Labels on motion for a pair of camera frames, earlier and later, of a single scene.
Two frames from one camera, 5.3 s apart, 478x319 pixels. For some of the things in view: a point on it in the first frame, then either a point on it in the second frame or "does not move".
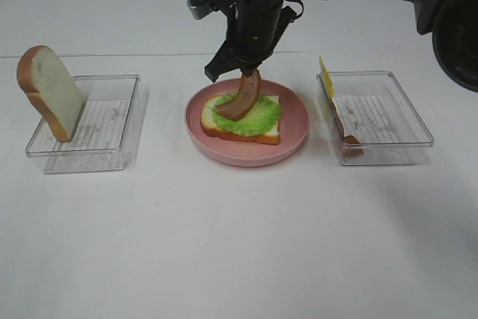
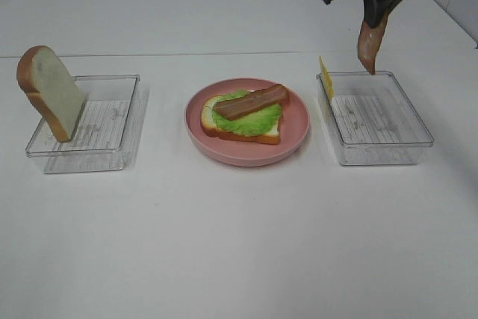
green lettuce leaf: x=264 y=113 does not move
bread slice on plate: x=210 y=128 does not move
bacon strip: x=246 y=98 to x=232 y=109
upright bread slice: x=44 y=81 does not move
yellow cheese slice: x=327 y=77 does not move
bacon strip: x=349 y=144 to x=370 y=41
